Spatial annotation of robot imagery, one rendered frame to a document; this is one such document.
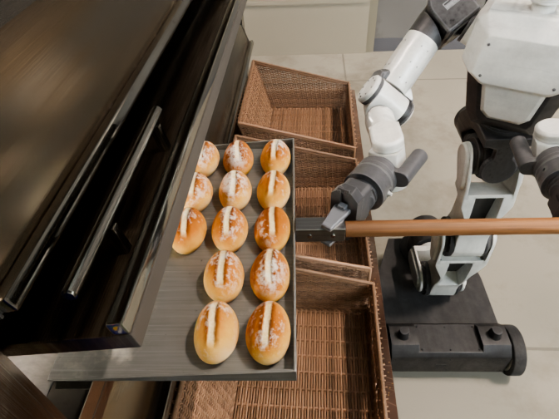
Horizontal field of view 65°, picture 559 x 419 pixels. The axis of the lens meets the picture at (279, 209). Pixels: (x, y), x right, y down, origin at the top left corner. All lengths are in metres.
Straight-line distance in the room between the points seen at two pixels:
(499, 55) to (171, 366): 0.97
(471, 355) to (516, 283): 0.64
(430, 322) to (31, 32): 1.73
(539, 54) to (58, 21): 0.96
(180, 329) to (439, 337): 1.36
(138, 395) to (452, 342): 1.33
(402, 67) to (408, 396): 1.31
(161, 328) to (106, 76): 0.39
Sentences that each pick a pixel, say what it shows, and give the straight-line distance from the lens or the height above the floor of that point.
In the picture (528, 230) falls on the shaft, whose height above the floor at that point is 1.21.
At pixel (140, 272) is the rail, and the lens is 0.49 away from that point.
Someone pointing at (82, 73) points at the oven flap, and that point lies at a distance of 0.69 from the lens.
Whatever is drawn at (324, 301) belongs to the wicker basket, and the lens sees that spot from 1.41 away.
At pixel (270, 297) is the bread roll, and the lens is 0.71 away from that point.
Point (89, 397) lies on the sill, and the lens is 0.74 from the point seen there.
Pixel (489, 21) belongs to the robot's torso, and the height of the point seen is 1.38.
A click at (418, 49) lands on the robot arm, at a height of 1.31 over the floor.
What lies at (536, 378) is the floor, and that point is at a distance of 2.20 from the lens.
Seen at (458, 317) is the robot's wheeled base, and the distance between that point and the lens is 2.03.
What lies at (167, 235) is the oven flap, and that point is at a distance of 0.55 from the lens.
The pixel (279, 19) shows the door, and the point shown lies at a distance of 4.19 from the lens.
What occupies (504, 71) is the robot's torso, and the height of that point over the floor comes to 1.28.
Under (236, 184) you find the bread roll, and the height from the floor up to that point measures 1.25.
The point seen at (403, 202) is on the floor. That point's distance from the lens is 2.69.
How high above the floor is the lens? 1.80
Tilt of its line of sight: 44 degrees down
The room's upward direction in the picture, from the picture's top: 4 degrees counter-clockwise
